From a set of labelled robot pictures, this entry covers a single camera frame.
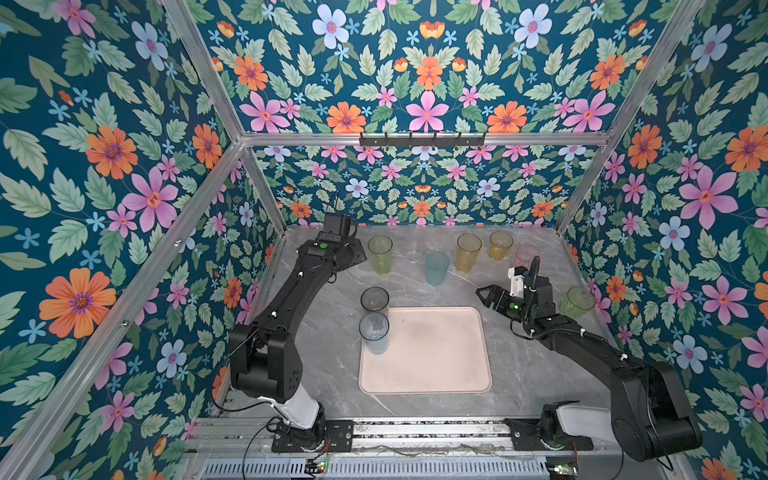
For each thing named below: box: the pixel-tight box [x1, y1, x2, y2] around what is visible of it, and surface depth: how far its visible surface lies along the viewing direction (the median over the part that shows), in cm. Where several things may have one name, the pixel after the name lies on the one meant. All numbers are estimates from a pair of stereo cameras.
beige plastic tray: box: [359, 306, 493, 395], surface depth 90 cm
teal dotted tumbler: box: [425, 251, 450, 287], surface depth 103 cm
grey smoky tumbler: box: [360, 286, 390, 311], surface depth 86 cm
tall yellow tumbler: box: [456, 232, 483, 274], surface depth 101 cm
